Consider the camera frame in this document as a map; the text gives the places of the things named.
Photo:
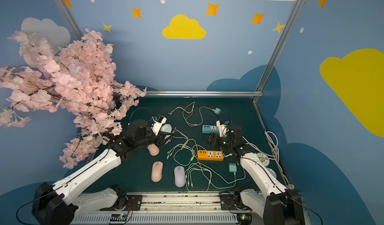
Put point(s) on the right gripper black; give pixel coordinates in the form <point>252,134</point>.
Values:
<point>216,138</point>

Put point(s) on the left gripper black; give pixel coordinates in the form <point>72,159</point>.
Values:
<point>160,137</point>

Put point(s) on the pink mouse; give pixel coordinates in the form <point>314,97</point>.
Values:
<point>157,171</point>
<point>153,150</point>

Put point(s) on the pale blue wireless mouse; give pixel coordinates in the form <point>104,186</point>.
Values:
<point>167,128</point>

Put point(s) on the orange power strip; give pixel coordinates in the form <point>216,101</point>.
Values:
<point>204,155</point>

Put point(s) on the lavender wireless mouse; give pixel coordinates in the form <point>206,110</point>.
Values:
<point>179,174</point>

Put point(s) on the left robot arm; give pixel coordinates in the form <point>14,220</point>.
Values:
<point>116,154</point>

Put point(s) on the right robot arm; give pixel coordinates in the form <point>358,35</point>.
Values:
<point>264,180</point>

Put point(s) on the teal power strip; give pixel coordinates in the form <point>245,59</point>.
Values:
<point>208,129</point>

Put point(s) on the tin can with label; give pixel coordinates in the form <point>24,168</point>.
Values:
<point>265,160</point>

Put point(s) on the silver tin can lying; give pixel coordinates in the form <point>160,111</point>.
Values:
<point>273,173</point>

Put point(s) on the pink cherry blossom tree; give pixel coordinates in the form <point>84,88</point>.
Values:
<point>79,79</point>

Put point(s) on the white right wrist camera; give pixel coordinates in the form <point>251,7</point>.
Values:
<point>223,127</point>

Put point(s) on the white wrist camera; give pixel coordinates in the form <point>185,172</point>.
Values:
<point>223,127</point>
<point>158,122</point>

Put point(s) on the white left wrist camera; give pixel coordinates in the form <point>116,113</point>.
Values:
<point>158,122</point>

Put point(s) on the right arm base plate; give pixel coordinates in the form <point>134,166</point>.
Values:
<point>231,201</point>

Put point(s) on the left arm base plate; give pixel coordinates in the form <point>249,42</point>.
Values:
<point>129,202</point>

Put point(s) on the aluminium rail base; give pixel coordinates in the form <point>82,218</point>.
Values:
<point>180,208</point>

